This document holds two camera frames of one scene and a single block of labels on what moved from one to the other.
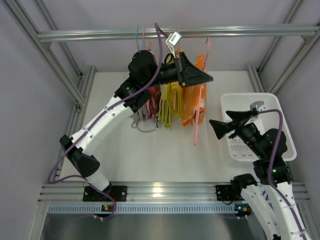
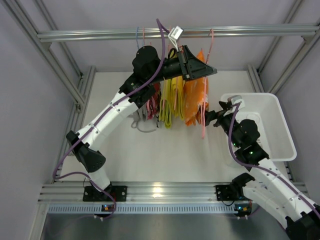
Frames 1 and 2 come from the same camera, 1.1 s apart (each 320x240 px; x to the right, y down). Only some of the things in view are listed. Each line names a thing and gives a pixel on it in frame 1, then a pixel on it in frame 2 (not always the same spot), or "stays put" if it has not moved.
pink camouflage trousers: (152, 107) stays put
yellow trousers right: (178, 109) stays put
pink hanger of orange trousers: (207, 50) to (203, 112)
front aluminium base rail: (150, 192) stays put
